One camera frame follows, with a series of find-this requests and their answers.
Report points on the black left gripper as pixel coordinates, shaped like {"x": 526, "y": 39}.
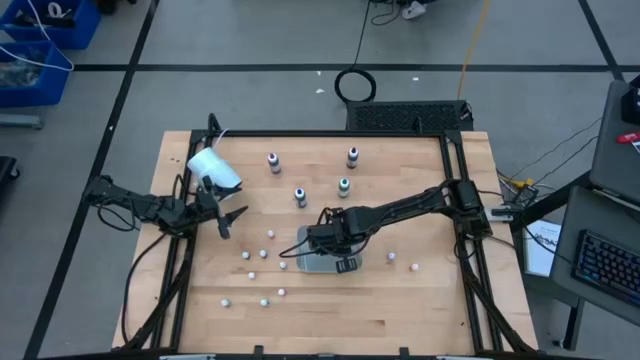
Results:
{"x": 210, "y": 207}

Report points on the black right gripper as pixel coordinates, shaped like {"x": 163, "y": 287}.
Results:
{"x": 335, "y": 237}

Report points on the tall purple-capped coloring bottle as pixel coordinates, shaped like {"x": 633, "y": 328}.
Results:
{"x": 274, "y": 165}

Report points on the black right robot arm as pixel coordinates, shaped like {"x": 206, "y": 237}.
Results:
{"x": 400, "y": 207}

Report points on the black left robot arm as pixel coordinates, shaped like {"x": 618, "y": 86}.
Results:
{"x": 130, "y": 200}

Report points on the tall blue-capped coloring bottle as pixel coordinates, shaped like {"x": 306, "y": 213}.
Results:
{"x": 300, "y": 199}

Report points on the tall green-capped coloring bottle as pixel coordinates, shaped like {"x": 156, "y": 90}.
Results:
{"x": 344, "y": 189}

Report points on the tall black-capped coloring bottle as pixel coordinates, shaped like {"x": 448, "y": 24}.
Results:
{"x": 352, "y": 159}

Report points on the grey plastic tray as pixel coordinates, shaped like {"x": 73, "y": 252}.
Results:
{"x": 312, "y": 265}

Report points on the black perforated computer case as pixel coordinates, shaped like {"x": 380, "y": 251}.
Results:
{"x": 400, "y": 117}

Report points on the white paper sheet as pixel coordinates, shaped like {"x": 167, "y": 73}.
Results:
{"x": 540, "y": 255}

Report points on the grey desk with keyboard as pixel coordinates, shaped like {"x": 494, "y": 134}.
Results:
{"x": 570, "y": 225}

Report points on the blue plastic bin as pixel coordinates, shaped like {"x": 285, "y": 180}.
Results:
{"x": 75, "y": 37}
{"x": 45, "y": 90}

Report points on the black rounded object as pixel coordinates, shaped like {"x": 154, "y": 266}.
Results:
{"x": 6, "y": 172}

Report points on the grey metal bar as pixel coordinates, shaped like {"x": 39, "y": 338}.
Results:
{"x": 20, "y": 121}

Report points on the black backlit keyboard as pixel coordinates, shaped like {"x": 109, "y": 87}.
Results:
{"x": 605, "y": 265}

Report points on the white shoe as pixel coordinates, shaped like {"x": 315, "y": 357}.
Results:
{"x": 414, "y": 10}

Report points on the red flat item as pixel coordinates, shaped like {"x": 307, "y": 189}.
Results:
{"x": 627, "y": 138}

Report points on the black desk device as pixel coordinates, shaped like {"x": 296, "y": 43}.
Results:
{"x": 632, "y": 105}

